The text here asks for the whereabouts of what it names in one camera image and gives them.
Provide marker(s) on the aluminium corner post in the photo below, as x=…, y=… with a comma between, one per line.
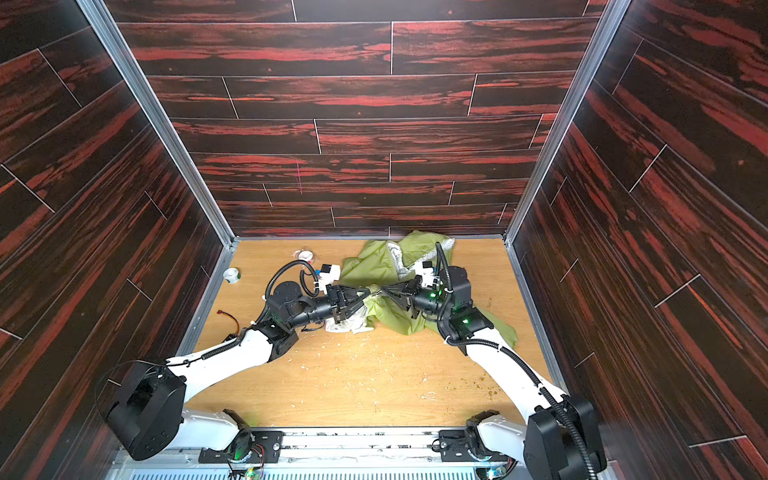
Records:
x=597, y=48
x=110, y=36

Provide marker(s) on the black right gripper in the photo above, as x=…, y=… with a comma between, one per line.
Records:
x=411, y=293

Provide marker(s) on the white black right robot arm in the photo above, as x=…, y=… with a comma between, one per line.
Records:
x=560, y=438

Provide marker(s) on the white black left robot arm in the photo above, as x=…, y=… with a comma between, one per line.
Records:
x=147, y=410

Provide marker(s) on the aluminium corner post right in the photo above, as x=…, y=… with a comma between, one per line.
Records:
x=597, y=48

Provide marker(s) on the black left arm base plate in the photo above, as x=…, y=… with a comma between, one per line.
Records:
x=253, y=446

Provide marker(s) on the aluminium corner post left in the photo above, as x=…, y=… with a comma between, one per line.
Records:
x=110, y=36

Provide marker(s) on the white red tape roll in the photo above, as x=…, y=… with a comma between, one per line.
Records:
x=305, y=255

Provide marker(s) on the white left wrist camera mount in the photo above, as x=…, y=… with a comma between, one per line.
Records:
x=327, y=275

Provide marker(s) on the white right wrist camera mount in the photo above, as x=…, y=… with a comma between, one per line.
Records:
x=427, y=272

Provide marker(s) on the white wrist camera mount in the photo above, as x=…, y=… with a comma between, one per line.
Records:
x=427, y=272
x=327, y=275

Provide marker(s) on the small white green-dot cap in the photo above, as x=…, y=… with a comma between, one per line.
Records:
x=232, y=275

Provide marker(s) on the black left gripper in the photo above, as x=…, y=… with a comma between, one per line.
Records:
x=345, y=297

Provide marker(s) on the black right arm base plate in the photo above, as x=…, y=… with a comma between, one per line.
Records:
x=462, y=445

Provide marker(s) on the aluminium front frame rail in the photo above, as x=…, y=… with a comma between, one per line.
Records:
x=331, y=453

